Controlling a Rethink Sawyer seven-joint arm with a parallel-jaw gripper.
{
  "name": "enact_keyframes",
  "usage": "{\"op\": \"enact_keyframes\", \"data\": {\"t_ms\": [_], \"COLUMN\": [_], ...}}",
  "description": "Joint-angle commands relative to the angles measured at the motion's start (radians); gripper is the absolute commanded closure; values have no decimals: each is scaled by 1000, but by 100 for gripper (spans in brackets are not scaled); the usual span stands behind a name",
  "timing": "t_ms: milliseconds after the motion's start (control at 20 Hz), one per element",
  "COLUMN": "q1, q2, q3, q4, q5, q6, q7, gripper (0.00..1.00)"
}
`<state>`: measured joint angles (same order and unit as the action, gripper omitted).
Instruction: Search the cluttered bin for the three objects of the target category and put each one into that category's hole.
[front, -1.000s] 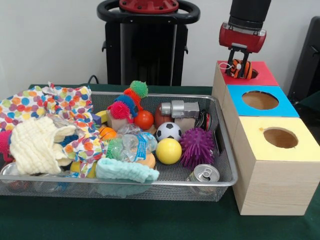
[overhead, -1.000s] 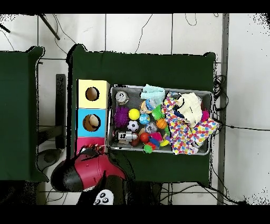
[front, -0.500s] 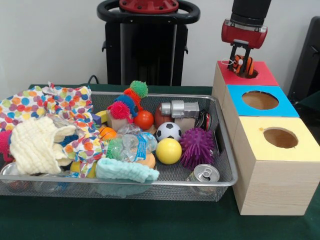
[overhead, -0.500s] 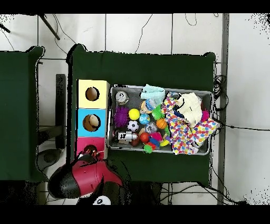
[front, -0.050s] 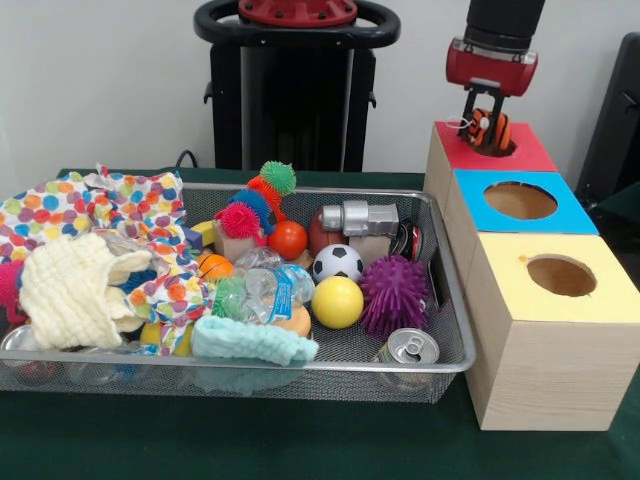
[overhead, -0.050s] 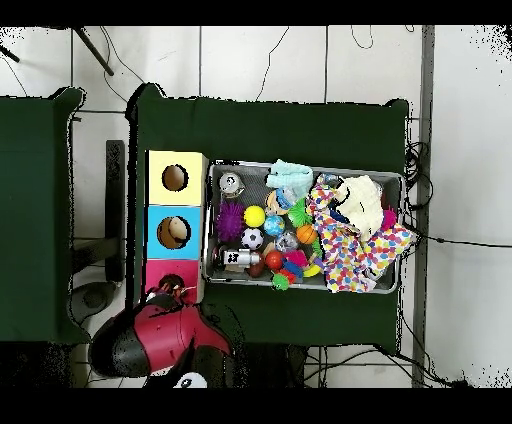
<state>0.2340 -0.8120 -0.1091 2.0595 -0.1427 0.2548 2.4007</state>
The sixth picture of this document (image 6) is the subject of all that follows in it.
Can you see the purple spiky ball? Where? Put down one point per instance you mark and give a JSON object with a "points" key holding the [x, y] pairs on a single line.
{"points": [[228, 220]]}

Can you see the orange striped tiger plush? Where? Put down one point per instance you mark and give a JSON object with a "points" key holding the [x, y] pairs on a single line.
{"points": [[172, 284]]}

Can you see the plain yellow ball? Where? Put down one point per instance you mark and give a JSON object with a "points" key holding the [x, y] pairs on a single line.
{"points": [[254, 216]]}

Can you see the small toy soccer ball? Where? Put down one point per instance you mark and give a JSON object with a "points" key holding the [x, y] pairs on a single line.
{"points": [[252, 238]]}

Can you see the mint green waffle cloth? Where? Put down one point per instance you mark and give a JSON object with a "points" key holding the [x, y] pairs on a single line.
{"points": [[290, 176]]}

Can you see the green cloth side table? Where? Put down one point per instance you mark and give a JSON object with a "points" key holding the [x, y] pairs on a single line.
{"points": [[28, 220]]}

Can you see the cream waffle cloth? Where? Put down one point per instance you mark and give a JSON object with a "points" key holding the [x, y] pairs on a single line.
{"points": [[358, 204]]}

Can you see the silver drink can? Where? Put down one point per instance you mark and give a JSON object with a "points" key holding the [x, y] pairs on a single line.
{"points": [[230, 182]]}

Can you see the wooden box with three holes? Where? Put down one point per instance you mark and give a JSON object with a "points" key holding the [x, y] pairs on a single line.
{"points": [[176, 200]]}

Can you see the shallow clear mesh bin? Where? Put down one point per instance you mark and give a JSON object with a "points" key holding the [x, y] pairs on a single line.
{"points": [[256, 172]]}

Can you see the orange toy basketball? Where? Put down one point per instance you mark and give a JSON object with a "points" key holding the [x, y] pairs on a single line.
{"points": [[306, 234]]}

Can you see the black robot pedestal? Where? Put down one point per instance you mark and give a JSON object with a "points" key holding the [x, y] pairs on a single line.
{"points": [[276, 368]]}

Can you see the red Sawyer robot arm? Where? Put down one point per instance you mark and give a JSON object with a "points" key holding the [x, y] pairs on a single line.
{"points": [[168, 332]]}

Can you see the blue globe ball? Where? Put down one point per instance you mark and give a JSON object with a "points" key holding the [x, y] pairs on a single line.
{"points": [[274, 225]]}

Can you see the black tripod leg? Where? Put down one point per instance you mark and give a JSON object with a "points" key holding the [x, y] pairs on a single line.
{"points": [[94, 50], [10, 54]]}

